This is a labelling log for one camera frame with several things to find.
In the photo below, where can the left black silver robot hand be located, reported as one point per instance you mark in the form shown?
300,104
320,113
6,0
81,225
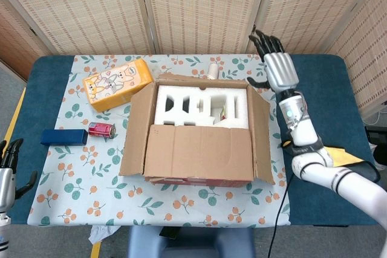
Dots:
6,182

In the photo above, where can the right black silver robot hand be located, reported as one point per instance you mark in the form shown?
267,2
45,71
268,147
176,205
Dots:
279,69

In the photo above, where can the large red cardboard box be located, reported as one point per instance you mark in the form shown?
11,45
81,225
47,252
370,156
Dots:
196,152

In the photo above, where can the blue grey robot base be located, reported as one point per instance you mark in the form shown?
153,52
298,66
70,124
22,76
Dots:
190,244

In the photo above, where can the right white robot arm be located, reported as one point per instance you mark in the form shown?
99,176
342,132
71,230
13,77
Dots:
305,131

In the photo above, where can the dark blue rectangular box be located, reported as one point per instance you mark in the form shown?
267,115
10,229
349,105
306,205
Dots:
63,137

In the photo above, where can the white foam packing insert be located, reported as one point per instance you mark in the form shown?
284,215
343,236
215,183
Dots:
181,92

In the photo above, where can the orange tissue pack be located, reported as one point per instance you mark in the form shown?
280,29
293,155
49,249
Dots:
121,85

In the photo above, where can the white small bottle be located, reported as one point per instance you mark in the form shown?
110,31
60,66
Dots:
213,71

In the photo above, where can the floral pattern tablecloth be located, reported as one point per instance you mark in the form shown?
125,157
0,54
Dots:
75,179

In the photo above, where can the woven bamboo folding screen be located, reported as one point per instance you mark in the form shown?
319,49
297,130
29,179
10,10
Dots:
199,7

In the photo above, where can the red soda can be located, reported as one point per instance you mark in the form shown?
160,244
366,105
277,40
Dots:
99,129

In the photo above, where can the yellow grey cloth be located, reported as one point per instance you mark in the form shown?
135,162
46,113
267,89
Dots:
347,156

